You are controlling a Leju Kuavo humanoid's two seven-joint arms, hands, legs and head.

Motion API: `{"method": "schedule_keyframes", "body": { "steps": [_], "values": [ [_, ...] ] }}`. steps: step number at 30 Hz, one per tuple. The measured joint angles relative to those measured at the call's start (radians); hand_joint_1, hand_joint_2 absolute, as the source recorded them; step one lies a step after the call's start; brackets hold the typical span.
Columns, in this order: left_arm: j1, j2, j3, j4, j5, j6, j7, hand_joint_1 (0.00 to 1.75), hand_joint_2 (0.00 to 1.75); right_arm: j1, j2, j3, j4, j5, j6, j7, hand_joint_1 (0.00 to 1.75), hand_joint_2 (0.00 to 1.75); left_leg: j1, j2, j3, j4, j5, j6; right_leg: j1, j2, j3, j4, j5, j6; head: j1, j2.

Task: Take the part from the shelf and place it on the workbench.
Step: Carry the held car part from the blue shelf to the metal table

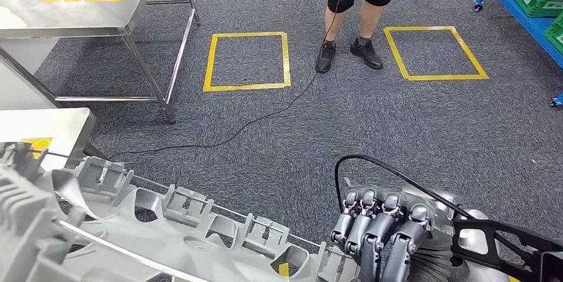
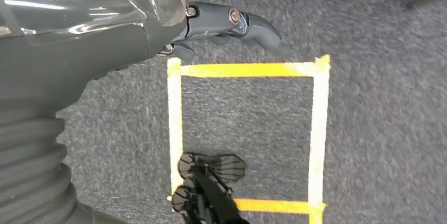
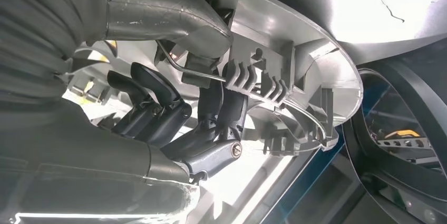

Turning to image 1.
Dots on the silver plastic wheel hubcap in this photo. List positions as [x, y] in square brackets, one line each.
[176, 249]

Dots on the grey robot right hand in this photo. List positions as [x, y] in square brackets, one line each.
[382, 227]

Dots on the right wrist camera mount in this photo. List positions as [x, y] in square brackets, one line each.
[506, 232]

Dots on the blue metal shelf rack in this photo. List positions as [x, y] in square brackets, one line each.
[528, 19]

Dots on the white table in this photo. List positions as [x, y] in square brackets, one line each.
[22, 82]

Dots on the yellow floor tape square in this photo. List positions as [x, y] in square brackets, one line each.
[440, 77]
[283, 270]
[246, 87]

